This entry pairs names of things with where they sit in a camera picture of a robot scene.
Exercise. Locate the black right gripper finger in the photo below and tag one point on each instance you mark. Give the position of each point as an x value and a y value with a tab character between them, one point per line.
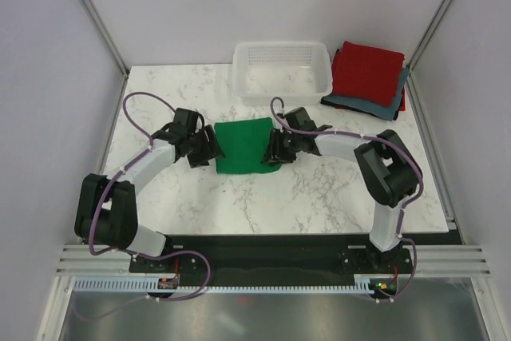
271	157
276	139

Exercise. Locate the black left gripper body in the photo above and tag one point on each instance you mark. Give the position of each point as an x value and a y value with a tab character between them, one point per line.
199	142

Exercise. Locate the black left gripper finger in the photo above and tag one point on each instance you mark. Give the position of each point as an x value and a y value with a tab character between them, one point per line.
201	158
213	148

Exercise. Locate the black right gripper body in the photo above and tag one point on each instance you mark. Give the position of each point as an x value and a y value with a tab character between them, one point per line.
289	148

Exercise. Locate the green t shirt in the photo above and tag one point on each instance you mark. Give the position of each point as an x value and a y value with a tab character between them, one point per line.
244	143

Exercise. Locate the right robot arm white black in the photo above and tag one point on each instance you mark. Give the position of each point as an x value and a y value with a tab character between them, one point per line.
390	173

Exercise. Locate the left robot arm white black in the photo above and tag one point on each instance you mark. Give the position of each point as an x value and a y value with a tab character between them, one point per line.
107	214

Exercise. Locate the folded black t shirt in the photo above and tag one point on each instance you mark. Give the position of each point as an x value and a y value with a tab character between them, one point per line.
368	80

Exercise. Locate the white plastic basket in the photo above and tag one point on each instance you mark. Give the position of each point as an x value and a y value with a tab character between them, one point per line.
299	72

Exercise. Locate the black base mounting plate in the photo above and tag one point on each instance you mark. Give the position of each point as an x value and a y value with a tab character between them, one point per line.
276	260

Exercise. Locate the folded grey blue t shirt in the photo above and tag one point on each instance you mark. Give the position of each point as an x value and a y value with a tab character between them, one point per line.
387	113

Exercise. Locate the folded dark red t shirt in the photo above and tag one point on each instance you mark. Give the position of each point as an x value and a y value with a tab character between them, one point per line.
402	106

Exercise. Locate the aluminium extrusion rail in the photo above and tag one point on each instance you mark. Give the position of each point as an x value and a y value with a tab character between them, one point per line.
434	261

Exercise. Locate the white slotted cable duct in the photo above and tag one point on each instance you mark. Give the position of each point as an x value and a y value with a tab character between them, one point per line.
154	285

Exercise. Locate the left aluminium frame post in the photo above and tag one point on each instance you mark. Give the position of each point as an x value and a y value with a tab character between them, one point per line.
106	37

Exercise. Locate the aluminium frame post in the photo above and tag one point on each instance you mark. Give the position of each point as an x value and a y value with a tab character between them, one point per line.
431	29
106	37

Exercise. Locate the right aluminium frame post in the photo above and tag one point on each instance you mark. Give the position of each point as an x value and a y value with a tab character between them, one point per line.
431	29

